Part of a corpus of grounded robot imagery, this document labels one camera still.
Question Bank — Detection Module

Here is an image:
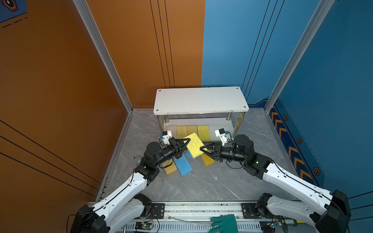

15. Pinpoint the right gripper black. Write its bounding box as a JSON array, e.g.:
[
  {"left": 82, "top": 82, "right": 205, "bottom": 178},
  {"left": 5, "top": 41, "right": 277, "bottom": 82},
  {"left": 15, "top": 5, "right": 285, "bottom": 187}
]
[{"left": 200, "top": 143, "right": 247, "bottom": 164}]

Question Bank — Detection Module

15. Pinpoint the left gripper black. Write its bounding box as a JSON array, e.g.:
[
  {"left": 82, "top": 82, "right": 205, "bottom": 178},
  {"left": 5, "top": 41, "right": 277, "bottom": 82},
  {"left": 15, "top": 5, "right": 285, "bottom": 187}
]
[{"left": 153, "top": 138, "right": 189, "bottom": 170}]

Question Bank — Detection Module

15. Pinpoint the yellow-green sponge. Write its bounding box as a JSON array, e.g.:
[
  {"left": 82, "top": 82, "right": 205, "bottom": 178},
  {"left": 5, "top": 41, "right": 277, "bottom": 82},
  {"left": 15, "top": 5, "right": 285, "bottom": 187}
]
[
  {"left": 184, "top": 133, "right": 204, "bottom": 158},
  {"left": 197, "top": 125, "right": 211, "bottom": 142}
]

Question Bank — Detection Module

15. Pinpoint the yellow foam sponge front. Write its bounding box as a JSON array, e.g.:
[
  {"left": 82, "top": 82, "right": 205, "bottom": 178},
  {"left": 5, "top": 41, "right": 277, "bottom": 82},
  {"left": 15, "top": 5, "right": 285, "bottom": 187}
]
[{"left": 176, "top": 125, "right": 188, "bottom": 139}]

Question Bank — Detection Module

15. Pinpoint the yellow foam sponge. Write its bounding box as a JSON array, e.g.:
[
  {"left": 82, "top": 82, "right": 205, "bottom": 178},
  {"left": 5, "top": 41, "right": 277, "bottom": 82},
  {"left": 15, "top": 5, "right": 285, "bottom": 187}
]
[
  {"left": 176, "top": 125, "right": 188, "bottom": 139},
  {"left": 187, "top": 125, "right": 199, "bottom": 136},
  {"left": 162, "top": 159, "right": 178, "bottom": 175}
]

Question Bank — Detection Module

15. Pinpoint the pale pink foam sponge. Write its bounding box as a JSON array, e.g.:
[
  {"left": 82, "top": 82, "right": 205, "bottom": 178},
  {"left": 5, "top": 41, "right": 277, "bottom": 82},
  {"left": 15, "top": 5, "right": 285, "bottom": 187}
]
[{"left": 165, "top": 125, "right": 178, "bottom": 139}]

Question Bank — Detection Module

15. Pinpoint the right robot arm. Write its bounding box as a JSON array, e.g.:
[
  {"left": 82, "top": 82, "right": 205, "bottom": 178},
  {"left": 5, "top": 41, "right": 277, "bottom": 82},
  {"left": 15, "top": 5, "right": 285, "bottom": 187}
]
[{"left": 200, "top": 135, "right": 351, "bottom": 233}]

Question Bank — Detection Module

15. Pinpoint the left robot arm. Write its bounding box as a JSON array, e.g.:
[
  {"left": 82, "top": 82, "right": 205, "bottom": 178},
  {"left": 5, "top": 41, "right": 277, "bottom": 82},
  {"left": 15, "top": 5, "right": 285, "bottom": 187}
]
[{"left": 69, "top": 137, "right": 190, "bottom": 233}]

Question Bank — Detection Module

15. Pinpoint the white two-tier shelf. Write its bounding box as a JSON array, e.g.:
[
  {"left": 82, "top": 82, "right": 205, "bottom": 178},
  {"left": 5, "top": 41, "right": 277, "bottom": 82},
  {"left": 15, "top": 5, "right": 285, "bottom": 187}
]
[{"left": 153, "top": 86, "right": 249, "bottom": 141}]

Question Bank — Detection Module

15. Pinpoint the blue sponge upper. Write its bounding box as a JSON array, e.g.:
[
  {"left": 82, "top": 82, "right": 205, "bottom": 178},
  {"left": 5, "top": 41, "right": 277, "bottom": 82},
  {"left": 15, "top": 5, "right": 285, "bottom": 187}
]
[{"left": 185, "top": 150, "right": 193, "bottom": 158}]

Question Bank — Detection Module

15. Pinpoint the blue sponge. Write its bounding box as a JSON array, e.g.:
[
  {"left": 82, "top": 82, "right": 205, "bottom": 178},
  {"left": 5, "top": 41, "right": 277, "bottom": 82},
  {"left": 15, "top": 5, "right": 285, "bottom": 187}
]
[
  {"left": 174, "top": 155, "right": 193, "bottom": 176},
  {"left": 185, "top": 150, "right": 193, "bottom": 158}
]

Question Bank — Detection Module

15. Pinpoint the thick yellow sponge centre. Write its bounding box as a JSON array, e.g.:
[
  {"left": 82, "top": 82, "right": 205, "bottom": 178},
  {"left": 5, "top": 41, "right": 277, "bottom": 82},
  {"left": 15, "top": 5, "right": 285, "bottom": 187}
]
[{"left": 200, "top": 154, "right": 215, "bottom": 167}]

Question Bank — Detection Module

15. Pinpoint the blue sponge lower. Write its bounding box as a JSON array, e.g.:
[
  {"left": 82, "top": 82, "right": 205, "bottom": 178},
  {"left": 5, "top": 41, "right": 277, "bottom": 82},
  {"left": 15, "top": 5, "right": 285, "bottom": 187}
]
[{"left": 174, "top": 155, "right": 193, "bottom": 176}]

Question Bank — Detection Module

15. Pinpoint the green rubber glove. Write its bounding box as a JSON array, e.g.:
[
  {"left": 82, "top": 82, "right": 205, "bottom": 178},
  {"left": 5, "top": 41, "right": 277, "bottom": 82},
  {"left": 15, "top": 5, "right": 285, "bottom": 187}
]
[{"left": 209, "top": 215, "right": 239, "bottom": 233}]

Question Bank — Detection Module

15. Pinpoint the small circuit board left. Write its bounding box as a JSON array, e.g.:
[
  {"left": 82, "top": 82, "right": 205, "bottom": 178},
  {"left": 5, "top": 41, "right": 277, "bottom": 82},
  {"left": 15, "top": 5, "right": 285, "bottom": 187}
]
[{"left": 135, "top": 222, "right": 154, "bottom": 232}]

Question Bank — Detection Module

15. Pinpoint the small circuit board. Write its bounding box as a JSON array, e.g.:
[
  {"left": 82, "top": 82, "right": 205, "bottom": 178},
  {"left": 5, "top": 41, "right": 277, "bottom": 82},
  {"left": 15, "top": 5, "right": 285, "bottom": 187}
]
[
  {"left": 260, "top": 221, "right": 280, "bottom": 233},
  {"left": 135, "top": 222, "right": 154, "bottom": 232}
]

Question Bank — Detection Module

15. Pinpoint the small circuit board right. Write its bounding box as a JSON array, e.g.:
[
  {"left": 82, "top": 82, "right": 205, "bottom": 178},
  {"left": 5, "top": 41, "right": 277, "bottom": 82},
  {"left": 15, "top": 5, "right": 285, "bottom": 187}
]
[{"left": 260, "top": 221, "right": 280, "bottom": 233}]

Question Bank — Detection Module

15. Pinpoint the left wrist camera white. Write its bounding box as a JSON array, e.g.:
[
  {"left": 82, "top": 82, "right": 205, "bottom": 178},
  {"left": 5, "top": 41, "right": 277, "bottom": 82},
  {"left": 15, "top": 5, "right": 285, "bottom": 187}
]
[{"left": 159, "top": 131, "right": 173, "bottom": 146}]

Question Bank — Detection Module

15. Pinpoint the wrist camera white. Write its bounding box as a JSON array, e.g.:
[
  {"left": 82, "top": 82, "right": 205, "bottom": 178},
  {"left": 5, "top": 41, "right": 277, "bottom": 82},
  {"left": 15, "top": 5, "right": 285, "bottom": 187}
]
[
  {"left": 159, "top": 131, "right": 173, "bottom": 146},
  {"left": 215, "top": 128, "right": 231, "bottom": 146}
]

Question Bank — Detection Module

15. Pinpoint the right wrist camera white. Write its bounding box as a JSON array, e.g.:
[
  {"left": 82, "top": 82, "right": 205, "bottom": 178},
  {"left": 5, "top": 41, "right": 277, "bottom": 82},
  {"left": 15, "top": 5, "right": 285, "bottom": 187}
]
[{"left": 215, "top": 128, "right": 231, "bottom": 146}]

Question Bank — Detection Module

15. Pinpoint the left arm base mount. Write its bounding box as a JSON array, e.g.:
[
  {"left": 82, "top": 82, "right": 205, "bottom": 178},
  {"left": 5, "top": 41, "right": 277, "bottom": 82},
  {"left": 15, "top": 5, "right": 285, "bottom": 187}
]
[{"left": 146, "top": 203, "right": 166, "bottom": 219}]

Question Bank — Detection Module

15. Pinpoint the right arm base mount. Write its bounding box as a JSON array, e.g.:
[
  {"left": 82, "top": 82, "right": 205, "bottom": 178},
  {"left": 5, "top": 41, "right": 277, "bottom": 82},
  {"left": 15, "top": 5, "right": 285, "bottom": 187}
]
[{"left": 241, "top": 203, "right": 261, "bottom": 219}]

